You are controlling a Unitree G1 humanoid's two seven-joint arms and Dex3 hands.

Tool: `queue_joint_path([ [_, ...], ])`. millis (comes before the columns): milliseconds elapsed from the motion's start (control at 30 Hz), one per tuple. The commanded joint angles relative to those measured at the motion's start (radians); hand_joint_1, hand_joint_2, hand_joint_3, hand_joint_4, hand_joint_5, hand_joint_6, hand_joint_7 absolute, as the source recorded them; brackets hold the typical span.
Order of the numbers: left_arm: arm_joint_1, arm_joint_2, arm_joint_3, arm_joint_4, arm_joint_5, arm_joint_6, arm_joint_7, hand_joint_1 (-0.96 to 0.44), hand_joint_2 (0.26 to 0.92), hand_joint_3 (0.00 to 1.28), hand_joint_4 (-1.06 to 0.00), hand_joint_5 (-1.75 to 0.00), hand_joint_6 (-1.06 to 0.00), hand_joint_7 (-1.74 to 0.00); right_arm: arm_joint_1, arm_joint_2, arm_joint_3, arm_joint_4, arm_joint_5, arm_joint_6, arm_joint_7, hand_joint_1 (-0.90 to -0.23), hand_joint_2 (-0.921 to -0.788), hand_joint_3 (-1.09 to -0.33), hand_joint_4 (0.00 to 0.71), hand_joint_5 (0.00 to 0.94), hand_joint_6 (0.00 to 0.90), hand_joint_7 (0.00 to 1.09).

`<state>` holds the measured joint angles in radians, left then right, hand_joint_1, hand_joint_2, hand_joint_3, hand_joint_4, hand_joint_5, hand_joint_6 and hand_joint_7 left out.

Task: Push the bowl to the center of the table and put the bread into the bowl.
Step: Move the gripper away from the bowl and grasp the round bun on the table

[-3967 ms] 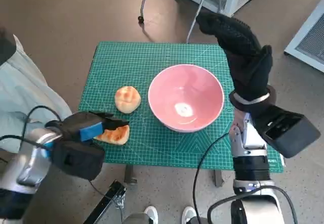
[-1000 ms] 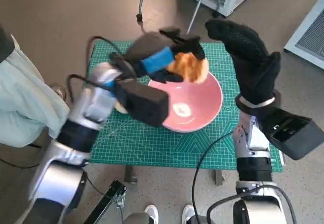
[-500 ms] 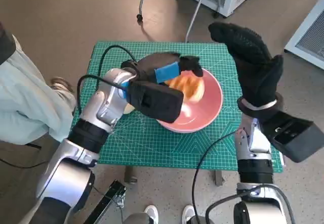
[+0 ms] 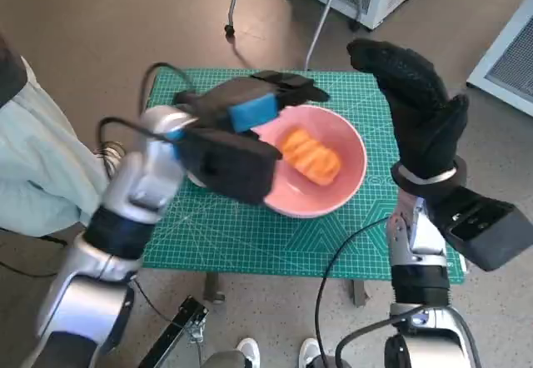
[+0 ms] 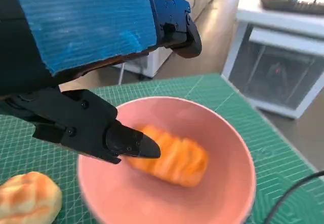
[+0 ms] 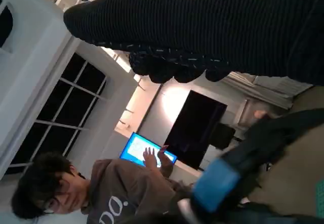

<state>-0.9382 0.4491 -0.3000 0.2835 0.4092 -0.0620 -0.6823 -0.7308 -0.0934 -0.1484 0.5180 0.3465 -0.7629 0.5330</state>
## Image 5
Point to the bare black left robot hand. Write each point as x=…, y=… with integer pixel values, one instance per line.
x=88, y=18

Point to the orange toy bread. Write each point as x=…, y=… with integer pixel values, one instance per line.
x=182, y=158

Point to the pink bowl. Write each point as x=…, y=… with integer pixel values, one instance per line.
x=152, y=196

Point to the pale round toy bread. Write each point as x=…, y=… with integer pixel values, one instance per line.
x=25, y=198

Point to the white framed appliance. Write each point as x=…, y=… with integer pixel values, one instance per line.
x=278, y=69

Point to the dark computer keyboard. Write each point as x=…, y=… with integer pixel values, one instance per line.
x=291, y=4

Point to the green cutting mat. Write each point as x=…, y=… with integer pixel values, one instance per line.
x=265, y=145

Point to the grey metal chair frame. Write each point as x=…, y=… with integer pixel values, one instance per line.
x=122, y=73

